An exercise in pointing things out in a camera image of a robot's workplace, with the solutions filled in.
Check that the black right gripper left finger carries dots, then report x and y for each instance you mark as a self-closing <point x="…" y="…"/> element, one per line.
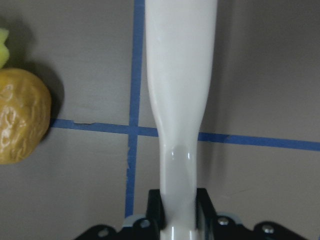
<point x="155" y="208"/>

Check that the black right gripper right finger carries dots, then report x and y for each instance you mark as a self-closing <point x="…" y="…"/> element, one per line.
<point x="205" y="211"/>

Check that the white hand brush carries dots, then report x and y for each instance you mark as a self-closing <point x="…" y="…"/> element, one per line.
<point x="180" y="38"/>

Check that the yellow green sponge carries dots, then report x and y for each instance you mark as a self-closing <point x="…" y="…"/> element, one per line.
<point x="4" y="51"/>

